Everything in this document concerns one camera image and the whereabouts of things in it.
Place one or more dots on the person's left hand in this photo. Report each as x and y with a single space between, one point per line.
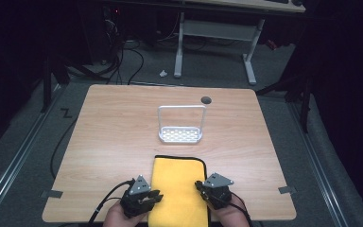
123 219

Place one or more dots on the yellow and black cloth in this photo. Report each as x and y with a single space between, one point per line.
178 192

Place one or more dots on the black metal stand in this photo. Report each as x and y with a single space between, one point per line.
305 104
46 85

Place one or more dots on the dark round table grommet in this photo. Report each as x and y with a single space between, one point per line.
205 100

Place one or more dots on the crumpled white paper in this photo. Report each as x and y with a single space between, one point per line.
163 73

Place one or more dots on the black zigzag floor tape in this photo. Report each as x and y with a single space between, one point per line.
65 113

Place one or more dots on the white perforated rack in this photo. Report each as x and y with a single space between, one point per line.
179 135

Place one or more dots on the person's right hand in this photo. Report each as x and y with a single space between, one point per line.
230 216

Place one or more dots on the black keyboard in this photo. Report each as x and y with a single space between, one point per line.
277 1

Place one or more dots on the dark computer tower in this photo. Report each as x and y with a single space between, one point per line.
107 28

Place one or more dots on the grey tape strip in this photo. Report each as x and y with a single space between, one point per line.
52 194
286 189

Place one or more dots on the white-framed desk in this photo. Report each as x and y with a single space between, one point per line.
217 30

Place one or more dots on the black computer mouse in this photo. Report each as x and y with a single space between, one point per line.
297 2

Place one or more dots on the metal floor rail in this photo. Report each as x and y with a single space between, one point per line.
12 164
315 167

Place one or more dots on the small red object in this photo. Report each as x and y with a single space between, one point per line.
271 44

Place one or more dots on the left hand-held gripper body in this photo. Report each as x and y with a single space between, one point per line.
137 198

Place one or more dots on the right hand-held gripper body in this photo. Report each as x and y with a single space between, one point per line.
218 192

